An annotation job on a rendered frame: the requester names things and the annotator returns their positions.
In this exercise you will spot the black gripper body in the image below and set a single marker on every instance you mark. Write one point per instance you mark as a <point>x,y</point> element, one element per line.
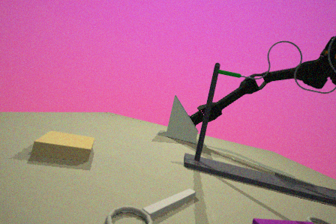
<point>317,80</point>

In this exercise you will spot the tan flat block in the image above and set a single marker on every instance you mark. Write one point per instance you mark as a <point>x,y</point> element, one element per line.
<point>63,146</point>

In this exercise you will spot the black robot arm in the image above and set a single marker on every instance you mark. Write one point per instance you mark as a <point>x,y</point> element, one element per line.
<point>249,86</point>

